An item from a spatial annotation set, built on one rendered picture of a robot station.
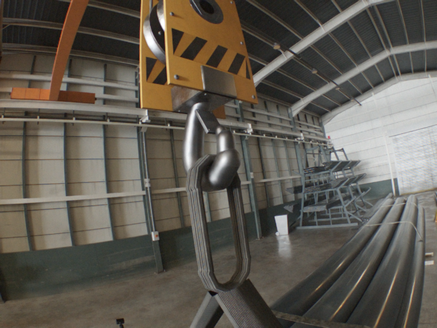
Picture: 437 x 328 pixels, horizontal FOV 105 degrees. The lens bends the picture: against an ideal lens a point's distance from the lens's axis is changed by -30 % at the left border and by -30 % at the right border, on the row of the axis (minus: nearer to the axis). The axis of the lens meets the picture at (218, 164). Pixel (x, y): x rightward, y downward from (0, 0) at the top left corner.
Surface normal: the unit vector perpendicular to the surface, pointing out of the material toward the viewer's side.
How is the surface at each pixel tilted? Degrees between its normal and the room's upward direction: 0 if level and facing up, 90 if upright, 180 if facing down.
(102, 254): 90
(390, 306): 49
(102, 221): 90
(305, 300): 41
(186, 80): 90
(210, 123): 63
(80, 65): 90
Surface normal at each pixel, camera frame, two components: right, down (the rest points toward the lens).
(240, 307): 0.43, -0.75
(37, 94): 0.66, -0.18
